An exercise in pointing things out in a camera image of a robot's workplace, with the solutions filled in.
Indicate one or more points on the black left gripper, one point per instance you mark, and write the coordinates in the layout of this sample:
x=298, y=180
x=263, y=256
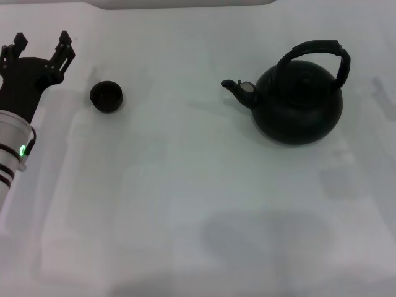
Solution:
x=21, y=83

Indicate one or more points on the small black teacup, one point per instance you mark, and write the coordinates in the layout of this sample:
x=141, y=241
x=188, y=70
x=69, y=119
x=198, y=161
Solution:
x=106, y=96

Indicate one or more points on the black round teapot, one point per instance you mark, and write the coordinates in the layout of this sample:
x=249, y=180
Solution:
x=297, y=105

